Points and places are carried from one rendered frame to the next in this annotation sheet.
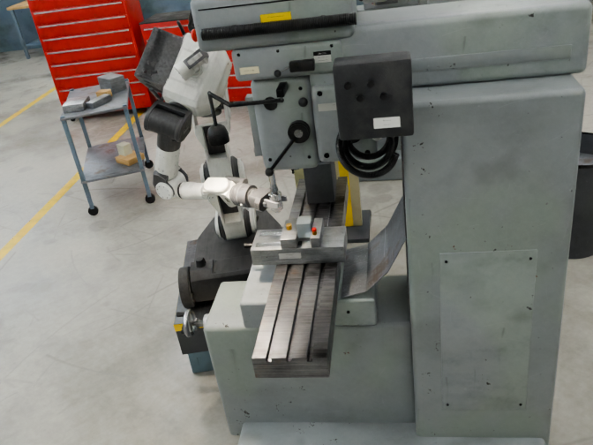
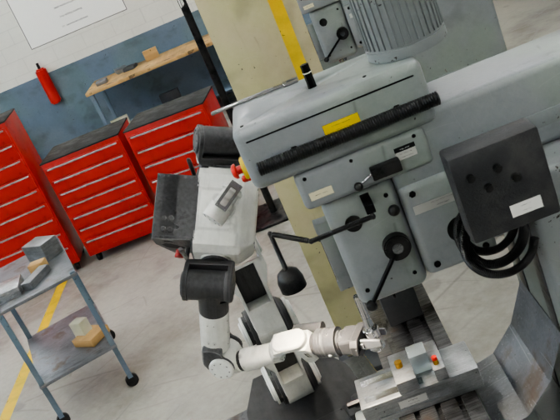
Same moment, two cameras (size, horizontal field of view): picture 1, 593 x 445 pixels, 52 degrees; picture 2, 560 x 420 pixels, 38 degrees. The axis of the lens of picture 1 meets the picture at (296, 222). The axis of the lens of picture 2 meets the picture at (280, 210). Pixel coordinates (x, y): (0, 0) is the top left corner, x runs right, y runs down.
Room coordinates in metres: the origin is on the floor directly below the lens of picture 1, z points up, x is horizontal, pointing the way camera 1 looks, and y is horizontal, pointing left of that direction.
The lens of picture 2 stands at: (0.04, 0.37, 2.38)
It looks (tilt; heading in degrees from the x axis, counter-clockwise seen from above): 21 degrees down; 354
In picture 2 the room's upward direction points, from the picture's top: 23 degrees counter-clockwise
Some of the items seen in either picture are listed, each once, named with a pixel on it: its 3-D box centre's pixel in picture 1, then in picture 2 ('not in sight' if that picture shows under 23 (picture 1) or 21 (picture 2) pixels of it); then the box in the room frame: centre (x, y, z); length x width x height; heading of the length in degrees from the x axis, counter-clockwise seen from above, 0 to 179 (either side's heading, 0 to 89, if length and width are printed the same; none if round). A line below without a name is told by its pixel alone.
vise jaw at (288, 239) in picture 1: (290, 233); (402, 372); (2.00, 0.03, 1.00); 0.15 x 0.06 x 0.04; 168
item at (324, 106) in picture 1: (346, 110); (438, 203); (1.92, -0.21, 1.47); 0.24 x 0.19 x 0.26; 169
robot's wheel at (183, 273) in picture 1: (187, 287); not in sight; (2.49, 0.57, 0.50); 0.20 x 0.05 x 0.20; 0
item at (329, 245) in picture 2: (257, 124); (333, 253); (1.98, 0.08, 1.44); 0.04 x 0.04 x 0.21; 79
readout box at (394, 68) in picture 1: (373, 97); (500, 182); (1.57, -0.25, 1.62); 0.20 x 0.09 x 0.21; 79
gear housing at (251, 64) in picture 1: (291, 51); (357, 155); (1.95, -0.06, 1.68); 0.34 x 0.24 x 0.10; 79
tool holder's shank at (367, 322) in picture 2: (272, 178); (363, 312); (2.02, 0.06, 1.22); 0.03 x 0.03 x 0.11
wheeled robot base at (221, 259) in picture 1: (238, 237); (301, 396); (2.74, 0.31, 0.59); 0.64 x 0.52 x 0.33; 0
